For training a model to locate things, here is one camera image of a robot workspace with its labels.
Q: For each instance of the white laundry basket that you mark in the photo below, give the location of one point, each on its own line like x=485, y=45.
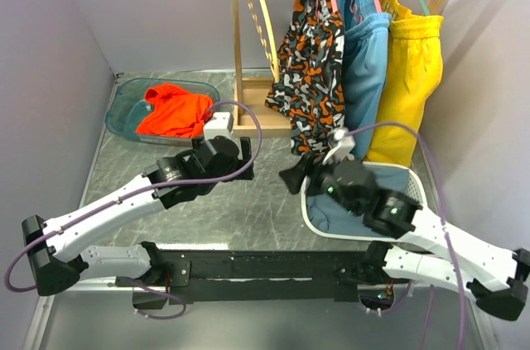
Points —
x=414, y=190

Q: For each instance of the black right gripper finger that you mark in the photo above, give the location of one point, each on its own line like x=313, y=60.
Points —
x=293, y=177
x=308, y=162

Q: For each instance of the camouflage patterned shorts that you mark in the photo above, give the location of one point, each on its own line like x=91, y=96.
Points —
x=309, y=90

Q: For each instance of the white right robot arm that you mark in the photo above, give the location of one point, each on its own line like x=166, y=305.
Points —
x=421, y=246

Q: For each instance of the orange shorts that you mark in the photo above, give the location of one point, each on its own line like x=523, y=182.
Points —
x=176, y=112

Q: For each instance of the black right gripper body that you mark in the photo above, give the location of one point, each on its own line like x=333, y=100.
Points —
x=321, y=181

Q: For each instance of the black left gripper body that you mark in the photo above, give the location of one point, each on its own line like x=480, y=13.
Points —
x=239, y=163

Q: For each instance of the wooden clothes rack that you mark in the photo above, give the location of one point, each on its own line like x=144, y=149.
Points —
x=251, y=91

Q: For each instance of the yellow shorts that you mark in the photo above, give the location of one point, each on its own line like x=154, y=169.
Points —
x=415, y=64

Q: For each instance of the yellow hanger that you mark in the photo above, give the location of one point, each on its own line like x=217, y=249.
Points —
x=263, y=24

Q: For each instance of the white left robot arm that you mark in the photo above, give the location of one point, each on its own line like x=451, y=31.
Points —
x=65, y=250

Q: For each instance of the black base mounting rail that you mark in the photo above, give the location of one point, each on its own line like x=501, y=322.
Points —
x=208, y=276

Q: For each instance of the light blue shorts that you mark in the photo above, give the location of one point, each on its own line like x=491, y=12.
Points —
x=364, y=67

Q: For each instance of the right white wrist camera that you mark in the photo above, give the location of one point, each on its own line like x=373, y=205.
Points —
x=341, y=144

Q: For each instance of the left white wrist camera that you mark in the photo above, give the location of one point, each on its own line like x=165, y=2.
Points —
x=220, y=125

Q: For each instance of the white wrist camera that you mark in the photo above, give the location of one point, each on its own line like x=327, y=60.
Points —
x=220, y=125
x=341, y=144

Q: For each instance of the grey-blue cloth in basket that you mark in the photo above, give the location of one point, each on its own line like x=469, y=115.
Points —
x=329, y=217

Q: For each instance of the teal plastic bin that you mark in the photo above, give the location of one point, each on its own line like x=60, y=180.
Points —
x=129, y=108

